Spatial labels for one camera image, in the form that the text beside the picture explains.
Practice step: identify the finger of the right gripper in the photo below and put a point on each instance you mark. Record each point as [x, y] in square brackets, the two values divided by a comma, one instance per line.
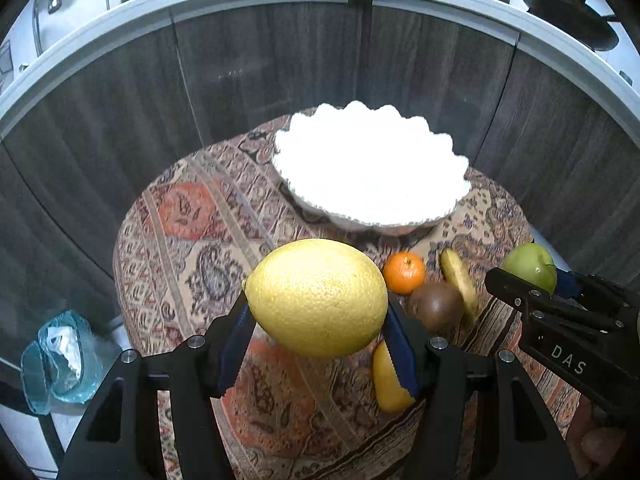
[526, 298]
[577, 286]

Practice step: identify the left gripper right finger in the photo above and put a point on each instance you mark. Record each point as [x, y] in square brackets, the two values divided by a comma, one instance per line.
[515, 435]

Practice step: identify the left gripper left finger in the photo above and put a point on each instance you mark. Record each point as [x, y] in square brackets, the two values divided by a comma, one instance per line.
[119, 435]

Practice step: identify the green apple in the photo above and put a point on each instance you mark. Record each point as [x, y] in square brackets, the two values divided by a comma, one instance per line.
[534, 264]

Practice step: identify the small yellow banana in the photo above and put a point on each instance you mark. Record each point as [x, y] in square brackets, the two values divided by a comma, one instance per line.
[456, 273]

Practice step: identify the brown kiwi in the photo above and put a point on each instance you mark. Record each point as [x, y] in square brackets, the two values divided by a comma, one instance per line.
[439, 306]

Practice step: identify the yellow mango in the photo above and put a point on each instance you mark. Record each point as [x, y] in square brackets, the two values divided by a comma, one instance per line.
[391, 396]

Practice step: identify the yellow lemon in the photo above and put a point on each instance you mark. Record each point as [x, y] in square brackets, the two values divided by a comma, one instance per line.
[319, 298]

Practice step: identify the blue glass dish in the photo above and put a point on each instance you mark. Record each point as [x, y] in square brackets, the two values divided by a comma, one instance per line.
[65, 364]

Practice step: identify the large orange tangerine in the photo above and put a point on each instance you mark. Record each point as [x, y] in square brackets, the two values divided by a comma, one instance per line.
[404, 272]

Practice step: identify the white scalloped bowl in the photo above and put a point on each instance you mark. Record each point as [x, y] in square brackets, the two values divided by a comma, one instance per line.
[367, 169]

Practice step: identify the patterned paisley tablecloth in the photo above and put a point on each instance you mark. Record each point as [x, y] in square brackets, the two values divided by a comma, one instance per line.
[195, 233]

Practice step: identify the black pan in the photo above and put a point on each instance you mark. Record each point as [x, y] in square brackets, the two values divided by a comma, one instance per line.
[577, 19]

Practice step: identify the chrome faucet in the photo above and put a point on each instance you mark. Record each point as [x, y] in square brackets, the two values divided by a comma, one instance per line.
[40, 7]

